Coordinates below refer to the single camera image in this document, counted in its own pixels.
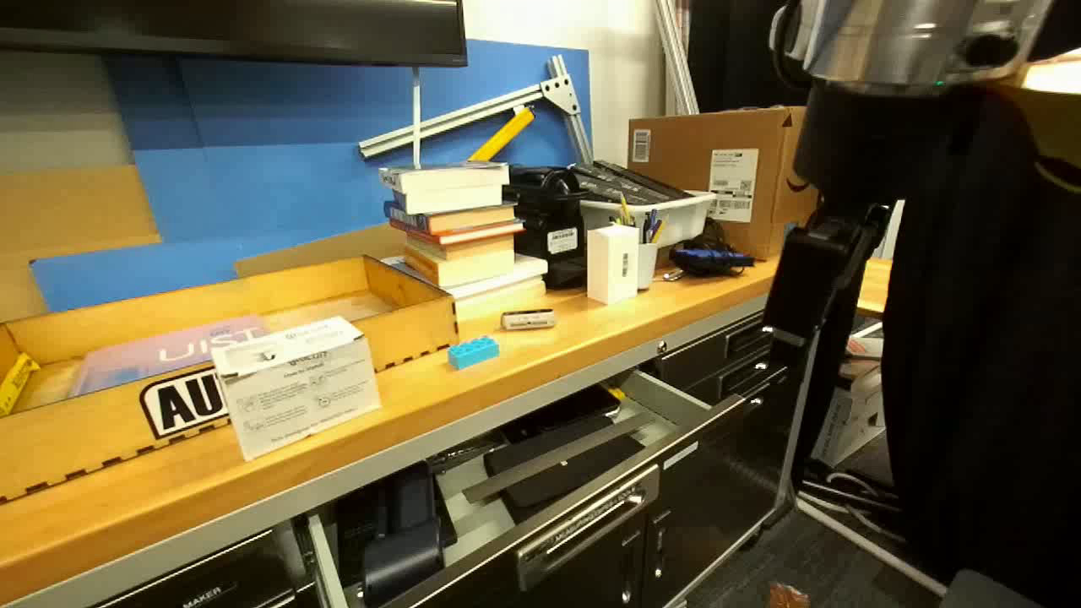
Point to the small blue block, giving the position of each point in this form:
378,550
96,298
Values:
473,351

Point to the black cabinet drawer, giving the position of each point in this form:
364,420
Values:
707,357
609,499

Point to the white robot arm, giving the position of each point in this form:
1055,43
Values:
907,44

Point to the small silver metal object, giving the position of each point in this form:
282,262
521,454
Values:
536,319

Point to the black device with label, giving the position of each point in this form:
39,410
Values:
546,200

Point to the white rectangular box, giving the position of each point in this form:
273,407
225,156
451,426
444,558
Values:
611,266

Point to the stack of books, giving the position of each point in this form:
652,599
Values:
461,233

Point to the white plastic bin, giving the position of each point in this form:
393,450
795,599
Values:
611,194

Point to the yellow bar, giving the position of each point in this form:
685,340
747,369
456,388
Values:
503,135

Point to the cardboard shipping box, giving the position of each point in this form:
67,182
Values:
739,156

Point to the white paper box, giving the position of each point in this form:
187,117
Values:
296,383

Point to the black monitor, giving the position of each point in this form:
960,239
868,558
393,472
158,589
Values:
342,33

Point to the pink booklet in tray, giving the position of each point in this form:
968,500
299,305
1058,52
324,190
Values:
158,351

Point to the wooden laser-cut tray box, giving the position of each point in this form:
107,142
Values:
55,438

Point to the blue pouch with cables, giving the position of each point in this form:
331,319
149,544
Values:
707,262

